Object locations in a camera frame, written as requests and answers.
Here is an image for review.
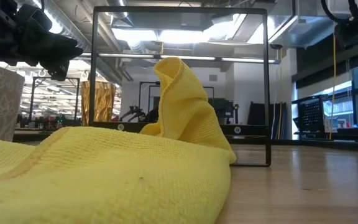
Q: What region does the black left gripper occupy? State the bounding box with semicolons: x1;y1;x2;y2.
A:
0;0;84;82

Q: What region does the long ceiling light strip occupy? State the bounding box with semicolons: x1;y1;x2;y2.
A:
78;52;281;65

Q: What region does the yellow microfibre cloth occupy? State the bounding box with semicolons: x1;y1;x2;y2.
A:
0;57;238;224

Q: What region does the black pegboard cart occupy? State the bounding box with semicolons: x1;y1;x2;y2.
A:
291;94;330;135

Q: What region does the black metal frame shelf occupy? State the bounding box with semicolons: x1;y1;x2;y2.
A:
88;6;272;167

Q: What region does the yellow hanging cord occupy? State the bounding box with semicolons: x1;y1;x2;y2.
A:
328;33;337;141

